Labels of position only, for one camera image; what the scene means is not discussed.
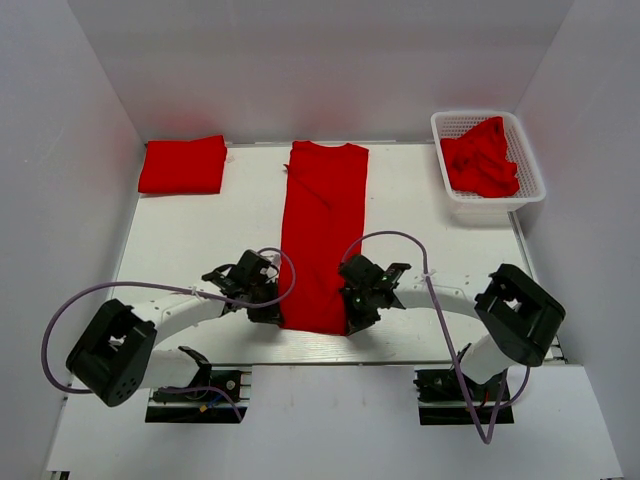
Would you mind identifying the white plastic basket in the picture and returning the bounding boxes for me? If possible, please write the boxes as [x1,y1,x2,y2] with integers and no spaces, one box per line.
[431,110,546,213]

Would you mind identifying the folded red t shirt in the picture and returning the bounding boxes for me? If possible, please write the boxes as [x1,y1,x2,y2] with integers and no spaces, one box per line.
[138,135,227,195]

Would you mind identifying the red t shirt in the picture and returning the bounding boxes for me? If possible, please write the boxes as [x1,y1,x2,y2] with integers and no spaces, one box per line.
[138,135,227,195]
[278,141,369,336]

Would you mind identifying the red t shirts in basket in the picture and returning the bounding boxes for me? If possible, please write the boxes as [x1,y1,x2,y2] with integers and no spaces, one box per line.
[440,116,520,198]

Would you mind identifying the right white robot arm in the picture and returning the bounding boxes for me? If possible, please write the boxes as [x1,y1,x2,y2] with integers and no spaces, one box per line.
[339,254,566,399]

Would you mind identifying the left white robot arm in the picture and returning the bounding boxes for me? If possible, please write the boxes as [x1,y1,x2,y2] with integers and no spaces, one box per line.
[66,249,283,407]

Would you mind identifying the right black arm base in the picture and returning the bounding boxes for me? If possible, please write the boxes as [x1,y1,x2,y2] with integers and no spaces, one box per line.
[413,368,514,426]

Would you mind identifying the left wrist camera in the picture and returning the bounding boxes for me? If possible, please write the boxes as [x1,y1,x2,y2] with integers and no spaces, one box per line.
[259,251,281,268]

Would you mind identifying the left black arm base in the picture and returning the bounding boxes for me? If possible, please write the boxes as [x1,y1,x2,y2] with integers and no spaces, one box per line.
[145,368,252,425]

